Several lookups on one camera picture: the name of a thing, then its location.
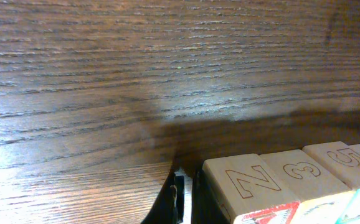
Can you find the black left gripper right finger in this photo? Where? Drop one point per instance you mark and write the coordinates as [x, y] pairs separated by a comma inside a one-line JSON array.
[[205, 209]]

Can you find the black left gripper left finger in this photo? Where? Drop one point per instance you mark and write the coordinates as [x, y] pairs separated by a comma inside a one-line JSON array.
[[168, 208]]

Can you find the red I block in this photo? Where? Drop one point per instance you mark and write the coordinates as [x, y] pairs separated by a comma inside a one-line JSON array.
[[248, 191]]

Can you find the yellow C block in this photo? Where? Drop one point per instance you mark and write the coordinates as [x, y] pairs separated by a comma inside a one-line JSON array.
[[322, 196]]

